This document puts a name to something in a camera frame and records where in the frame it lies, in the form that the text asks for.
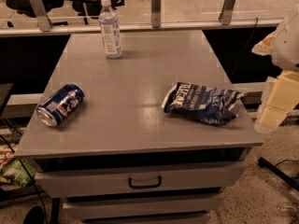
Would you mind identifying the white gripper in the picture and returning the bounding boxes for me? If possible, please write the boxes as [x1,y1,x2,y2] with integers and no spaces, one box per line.
[251,5,299,133]

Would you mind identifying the blue chip bag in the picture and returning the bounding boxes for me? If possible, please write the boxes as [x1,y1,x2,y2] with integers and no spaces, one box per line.
[162,82,245,126]

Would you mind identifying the clear plastic water bottle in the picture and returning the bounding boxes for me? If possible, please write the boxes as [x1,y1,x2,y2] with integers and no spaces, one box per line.
[99,0,121,59]

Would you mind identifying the green snack bag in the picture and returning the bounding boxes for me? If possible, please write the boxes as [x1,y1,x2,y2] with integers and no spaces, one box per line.
[0,160,36,187]

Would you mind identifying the brown snack bag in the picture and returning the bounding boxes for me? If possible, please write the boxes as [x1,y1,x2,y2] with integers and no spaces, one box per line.
[0,146,14,170]

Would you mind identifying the black stand leg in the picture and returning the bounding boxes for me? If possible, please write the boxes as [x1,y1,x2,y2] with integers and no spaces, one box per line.
[258,157,299,191]

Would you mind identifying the grey drawer cabinet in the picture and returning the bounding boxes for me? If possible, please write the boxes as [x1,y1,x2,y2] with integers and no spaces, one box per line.
[17,31,262,224]

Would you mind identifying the middle grey drawer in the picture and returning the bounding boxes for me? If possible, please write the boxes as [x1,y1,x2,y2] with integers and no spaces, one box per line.
[63,193,224,220]

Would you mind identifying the grey drawer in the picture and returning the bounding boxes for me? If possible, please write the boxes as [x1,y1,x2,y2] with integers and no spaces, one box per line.
[63,193,224,220]
[36,161,245,198]

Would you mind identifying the blue soda can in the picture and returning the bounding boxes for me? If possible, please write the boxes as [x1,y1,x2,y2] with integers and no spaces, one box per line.
[36,83,84,127]

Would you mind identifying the top grey drawer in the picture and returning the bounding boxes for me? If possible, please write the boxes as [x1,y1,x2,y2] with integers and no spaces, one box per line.
[36,161,245,198]

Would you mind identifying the right metal bracket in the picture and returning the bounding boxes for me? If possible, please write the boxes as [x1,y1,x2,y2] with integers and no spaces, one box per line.
[219,0,236,25]

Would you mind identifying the metal bracket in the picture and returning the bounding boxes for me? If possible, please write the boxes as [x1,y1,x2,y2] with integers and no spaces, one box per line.
[219,0,236,25]
[29,0,52,32]
[150,0,162,28]

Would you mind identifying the middle metal bracket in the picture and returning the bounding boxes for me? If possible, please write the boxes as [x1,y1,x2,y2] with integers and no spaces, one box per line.
[150,0,162,28]

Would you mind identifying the black drawer handle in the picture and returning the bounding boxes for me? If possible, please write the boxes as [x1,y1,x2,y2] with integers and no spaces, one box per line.
[128,175,162,189]

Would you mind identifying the left metal bracket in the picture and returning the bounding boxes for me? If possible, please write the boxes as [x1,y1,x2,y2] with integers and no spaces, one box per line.
[29,0,52,32]

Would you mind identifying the black cable on floor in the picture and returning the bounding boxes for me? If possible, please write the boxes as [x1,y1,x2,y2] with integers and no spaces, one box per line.
[0,133,50,224]

